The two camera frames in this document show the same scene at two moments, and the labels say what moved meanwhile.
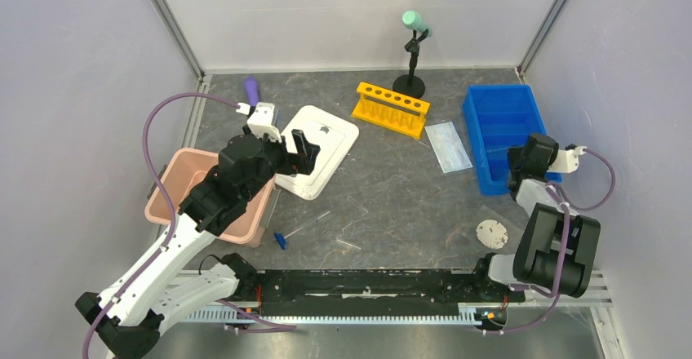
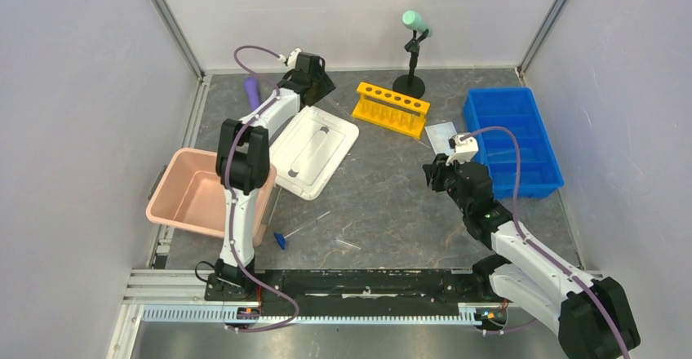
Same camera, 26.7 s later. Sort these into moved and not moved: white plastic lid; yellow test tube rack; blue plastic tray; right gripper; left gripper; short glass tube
Moved: left gripper; right gripper
Not moved: short glass tube; blue plastic tray; yellow test tube rack; white plastic lid
